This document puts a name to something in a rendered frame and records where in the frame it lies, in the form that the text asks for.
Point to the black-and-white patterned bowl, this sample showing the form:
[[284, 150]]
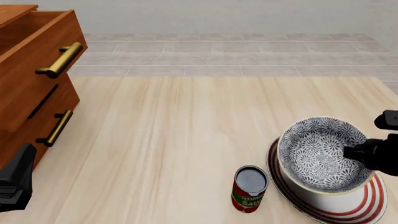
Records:
[[317, 154]]

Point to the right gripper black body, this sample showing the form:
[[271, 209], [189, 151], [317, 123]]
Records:
[[385, 156]]

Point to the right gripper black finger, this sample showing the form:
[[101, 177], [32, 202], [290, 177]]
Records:
[[356, 152]]

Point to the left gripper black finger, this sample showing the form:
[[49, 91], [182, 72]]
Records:
[[23, 163]]

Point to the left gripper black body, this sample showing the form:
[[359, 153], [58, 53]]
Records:
[[15, 197]]

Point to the white plate with red rings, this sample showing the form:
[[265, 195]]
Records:
[[370, 200]]

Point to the tomato sauce tin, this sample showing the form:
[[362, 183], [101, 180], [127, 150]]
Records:
[[250, 186]]

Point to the wooden cabinet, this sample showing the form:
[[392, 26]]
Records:
[[14, 14]]

